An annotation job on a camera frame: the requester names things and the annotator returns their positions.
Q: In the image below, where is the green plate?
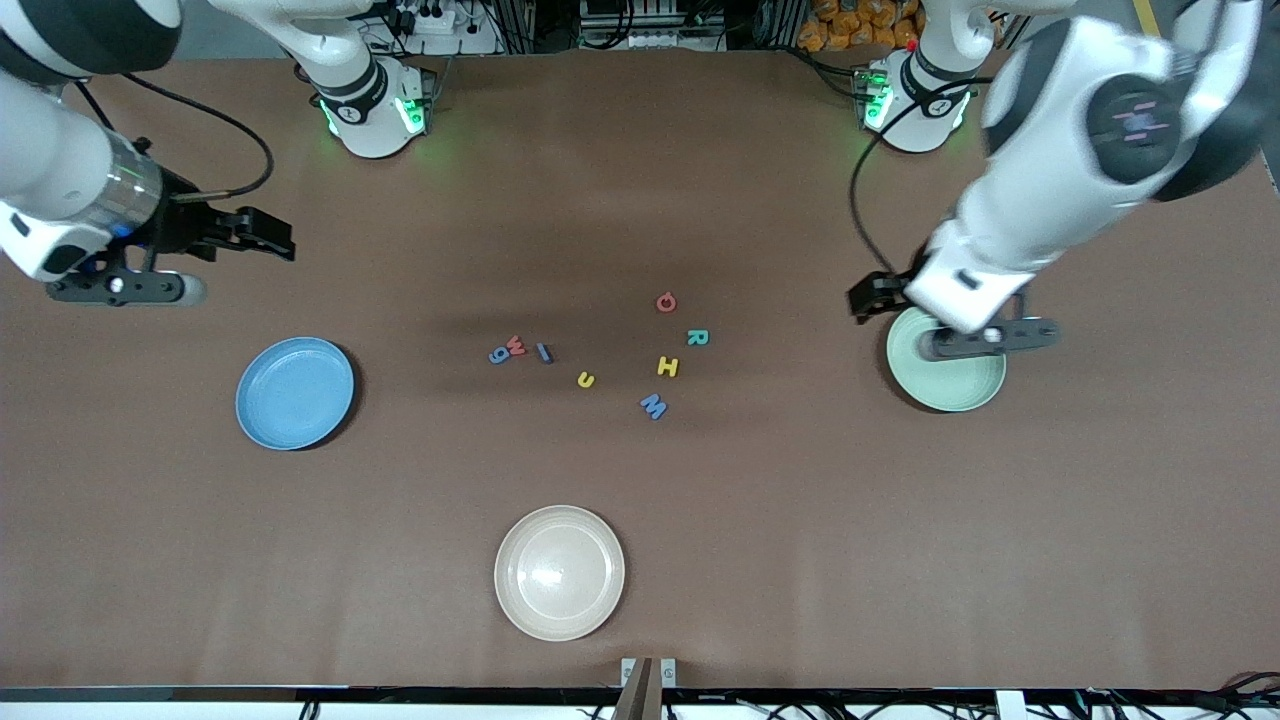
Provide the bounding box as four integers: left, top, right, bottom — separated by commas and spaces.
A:
886, 305, 1008, 413

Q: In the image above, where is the blue plate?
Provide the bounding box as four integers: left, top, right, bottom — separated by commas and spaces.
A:
235, 337, 356, 451

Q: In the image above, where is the orange packets pile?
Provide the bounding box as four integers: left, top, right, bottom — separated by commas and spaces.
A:
797, 0, 921, 53

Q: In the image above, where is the white power strip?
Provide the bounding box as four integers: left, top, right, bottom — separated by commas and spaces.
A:
385, 0, 501, 56

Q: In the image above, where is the black electronics rack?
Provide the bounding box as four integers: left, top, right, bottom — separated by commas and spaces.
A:
580, 0, 726, 51

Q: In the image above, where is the beige plate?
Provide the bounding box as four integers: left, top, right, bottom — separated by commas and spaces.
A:
494, 505, 626, 642

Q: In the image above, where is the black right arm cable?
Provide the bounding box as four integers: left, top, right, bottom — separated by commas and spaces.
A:
75, 72, 275, 201

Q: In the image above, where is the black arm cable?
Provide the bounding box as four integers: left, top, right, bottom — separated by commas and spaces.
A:
75, 72, 275, 201
849, 78, 993, 286

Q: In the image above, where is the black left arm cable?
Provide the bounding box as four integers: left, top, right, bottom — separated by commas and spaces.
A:
849, 78, 993, 286

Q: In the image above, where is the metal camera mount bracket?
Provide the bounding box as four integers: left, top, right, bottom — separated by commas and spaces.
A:
620, 657, 678, 720

